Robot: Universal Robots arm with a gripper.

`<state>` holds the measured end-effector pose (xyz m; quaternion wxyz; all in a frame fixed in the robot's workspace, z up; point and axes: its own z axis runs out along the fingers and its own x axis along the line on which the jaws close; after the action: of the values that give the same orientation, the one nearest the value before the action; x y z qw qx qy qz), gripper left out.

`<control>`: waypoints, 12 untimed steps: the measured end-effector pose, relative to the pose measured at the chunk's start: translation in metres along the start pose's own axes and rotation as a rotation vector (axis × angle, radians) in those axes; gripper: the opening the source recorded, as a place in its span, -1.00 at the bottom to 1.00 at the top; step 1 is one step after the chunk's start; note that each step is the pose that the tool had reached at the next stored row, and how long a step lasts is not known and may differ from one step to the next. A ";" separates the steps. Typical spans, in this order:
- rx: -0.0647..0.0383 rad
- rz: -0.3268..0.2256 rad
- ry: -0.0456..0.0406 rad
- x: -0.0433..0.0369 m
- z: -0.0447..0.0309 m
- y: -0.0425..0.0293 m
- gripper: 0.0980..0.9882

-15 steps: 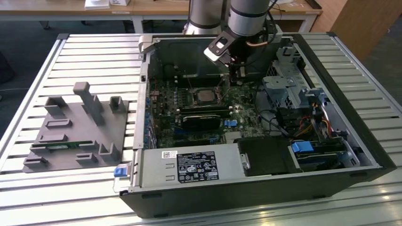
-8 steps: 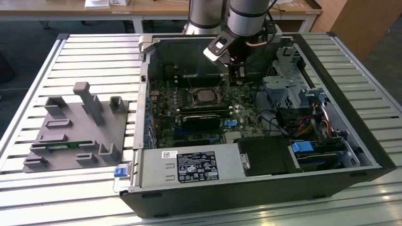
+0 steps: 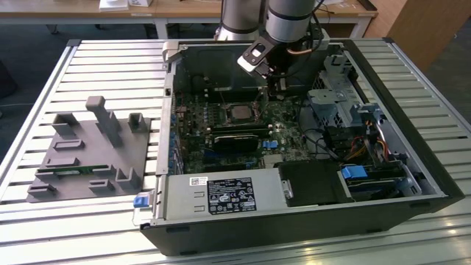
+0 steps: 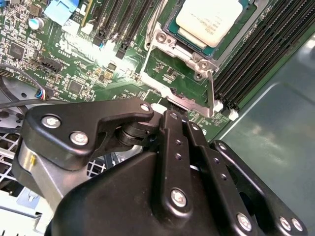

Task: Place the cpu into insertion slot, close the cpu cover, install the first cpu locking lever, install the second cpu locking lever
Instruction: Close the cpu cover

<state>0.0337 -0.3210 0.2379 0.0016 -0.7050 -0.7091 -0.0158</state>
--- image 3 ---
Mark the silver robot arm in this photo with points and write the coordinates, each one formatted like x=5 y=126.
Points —
x=287 y=22

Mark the RAM slot white clips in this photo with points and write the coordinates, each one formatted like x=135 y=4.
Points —
x=243 y=95
x=243 y=88

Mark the CPU socket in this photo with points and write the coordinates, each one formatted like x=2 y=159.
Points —
x=239 y=121

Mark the metal drive cage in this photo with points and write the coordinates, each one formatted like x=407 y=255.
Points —
x=327 y=105

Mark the green motherboard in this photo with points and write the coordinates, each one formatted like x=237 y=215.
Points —
x=283 y=138

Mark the white paper sheets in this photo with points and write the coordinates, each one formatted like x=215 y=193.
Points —
x=341 y=4

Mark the blue board connector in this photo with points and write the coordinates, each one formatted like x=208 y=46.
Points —
x=269 y=145

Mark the black graphics card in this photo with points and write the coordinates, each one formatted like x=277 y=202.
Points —
x=235 y=143

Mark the silver chipset heatsink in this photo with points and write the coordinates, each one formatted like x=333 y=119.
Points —
x=272 y=160

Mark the wooden desk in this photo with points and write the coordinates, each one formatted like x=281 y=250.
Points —
x=176 y=11

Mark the wooden cabinet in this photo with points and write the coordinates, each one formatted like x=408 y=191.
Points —
x=423 y=33

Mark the black plastic shroud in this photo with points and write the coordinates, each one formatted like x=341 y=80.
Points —
x=308 y=182

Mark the blue disk carrier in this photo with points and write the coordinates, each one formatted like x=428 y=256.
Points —
x=352 y=173

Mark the white box black print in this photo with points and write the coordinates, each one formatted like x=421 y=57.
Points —
x=141 y=2

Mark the silver power supply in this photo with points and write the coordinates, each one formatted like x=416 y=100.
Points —
x=176 y=198

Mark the grey parts rack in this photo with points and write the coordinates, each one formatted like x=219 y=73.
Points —
x=92 y=154

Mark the black open PC case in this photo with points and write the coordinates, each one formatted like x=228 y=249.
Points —
x=257 y=234

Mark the blue case latch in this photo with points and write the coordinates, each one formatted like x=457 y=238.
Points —
x=143 y=201

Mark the green RAM stick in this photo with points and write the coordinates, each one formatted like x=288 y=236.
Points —
x=85 y=169

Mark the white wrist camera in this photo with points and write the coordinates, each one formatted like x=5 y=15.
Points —
x=253 y=56

